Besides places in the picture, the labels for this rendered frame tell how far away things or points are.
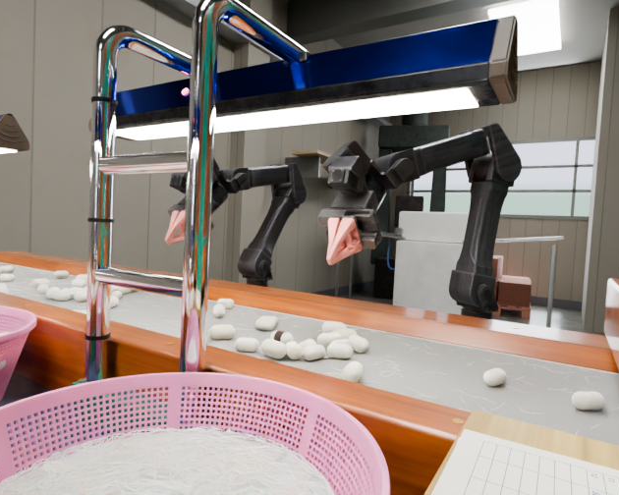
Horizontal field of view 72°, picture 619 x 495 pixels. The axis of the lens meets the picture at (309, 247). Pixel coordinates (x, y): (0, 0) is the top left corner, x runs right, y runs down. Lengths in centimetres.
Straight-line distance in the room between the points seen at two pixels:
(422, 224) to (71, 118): 338
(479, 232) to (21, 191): 250
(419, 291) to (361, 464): 442
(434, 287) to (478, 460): 439
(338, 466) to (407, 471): 5
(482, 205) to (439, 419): 66
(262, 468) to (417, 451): 11
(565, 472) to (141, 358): 40
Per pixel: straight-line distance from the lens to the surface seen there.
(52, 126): 302
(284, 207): 128
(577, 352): 69
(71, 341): 62
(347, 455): 33
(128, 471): 34
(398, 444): 35
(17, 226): 290
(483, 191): 97
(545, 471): 29
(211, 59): 43
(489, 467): 28
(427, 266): 465
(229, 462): 35
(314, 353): 54
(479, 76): 44
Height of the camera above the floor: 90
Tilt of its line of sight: 3 degrees down
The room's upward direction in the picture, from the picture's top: 3 degrees clockwise
